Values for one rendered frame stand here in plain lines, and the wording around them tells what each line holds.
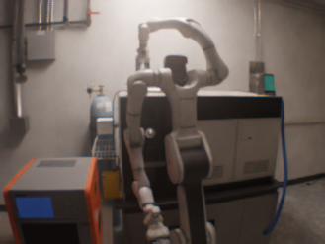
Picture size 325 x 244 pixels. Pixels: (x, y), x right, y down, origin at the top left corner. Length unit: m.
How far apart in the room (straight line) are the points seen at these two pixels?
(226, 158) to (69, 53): 1.88
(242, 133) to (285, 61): 1.91
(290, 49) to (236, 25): 0.91
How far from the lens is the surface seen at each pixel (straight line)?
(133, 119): 1.24
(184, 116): 1.18
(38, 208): 1.03
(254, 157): 1.83
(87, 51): 2.61
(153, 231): 1.08
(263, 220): 2.08
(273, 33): 3.34
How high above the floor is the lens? 1.53
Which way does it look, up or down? 10 degrees down
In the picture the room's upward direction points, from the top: straight up
